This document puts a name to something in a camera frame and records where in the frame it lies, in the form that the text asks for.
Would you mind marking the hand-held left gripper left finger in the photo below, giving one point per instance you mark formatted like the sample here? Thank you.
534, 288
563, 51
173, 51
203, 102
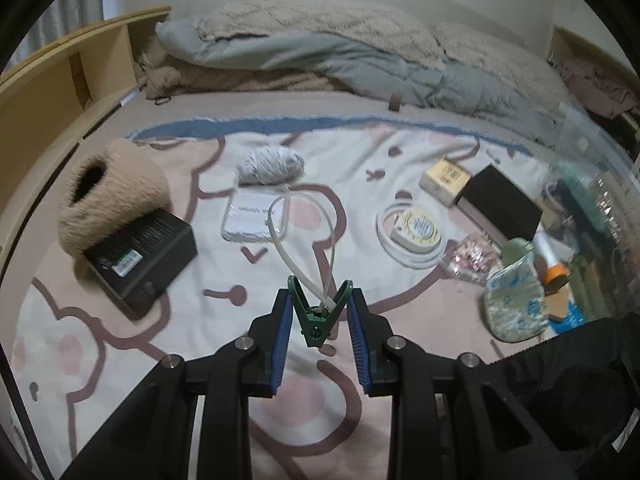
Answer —
280, 345

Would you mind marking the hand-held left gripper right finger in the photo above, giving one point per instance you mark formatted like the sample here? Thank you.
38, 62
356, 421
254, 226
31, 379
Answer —
359, 345

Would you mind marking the green plastic clip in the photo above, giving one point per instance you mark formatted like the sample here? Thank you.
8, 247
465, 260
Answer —
312, 322

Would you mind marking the clear square plastic case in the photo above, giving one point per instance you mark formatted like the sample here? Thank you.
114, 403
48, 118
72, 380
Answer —
250, 215

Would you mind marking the black cloth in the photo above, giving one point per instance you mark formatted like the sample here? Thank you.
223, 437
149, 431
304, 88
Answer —
575, 385

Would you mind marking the clear plastic storage bin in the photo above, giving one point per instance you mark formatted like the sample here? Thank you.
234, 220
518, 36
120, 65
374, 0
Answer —
590, 160

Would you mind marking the printed blanket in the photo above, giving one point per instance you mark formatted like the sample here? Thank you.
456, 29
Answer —
200, 340

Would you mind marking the round yellow tape measure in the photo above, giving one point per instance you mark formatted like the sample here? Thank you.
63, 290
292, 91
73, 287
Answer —
417, 227

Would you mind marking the glittery clear packet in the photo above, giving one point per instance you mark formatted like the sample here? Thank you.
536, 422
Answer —
467, 260

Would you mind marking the black box with label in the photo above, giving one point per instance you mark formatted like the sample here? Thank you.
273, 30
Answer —
145, 255

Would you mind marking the pale green round disc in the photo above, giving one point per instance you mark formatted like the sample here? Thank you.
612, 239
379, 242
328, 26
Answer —
517, 255

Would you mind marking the small kraft box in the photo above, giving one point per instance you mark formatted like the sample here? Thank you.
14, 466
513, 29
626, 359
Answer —
445, 177

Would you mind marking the large plain black box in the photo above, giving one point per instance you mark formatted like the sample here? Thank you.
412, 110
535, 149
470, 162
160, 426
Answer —
500, 202

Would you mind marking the blue packet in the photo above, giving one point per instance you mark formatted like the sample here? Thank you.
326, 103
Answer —
565, 317

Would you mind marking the white tube orange cap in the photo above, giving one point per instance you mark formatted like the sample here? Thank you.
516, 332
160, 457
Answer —
550, 260

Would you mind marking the fuzzy beige slipper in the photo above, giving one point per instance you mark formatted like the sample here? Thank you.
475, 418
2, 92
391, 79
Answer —
125, 180

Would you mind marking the beige bed sheet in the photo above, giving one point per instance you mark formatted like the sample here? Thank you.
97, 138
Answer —
325, 105

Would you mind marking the small brown roll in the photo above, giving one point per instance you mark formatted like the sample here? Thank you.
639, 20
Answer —
395, 102

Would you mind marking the beige fleece blanket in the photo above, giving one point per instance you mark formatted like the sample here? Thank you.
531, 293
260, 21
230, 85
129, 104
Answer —
215, 80

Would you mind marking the grey duvet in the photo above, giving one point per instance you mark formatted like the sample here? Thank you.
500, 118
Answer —
325, 55

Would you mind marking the beige textured pillow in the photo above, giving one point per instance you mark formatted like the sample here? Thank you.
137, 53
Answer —
310, 22
495, 60

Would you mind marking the wooden side shelf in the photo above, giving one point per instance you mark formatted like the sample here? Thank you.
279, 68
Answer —
60, 90

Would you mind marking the pink clothing pile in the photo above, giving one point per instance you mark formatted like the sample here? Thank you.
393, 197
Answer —
595, 80

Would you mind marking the wardrobe shelf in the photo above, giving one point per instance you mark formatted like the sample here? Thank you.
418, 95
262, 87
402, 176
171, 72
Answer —
570, 42

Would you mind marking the grey curtain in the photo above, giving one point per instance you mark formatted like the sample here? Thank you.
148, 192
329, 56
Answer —
65, 0

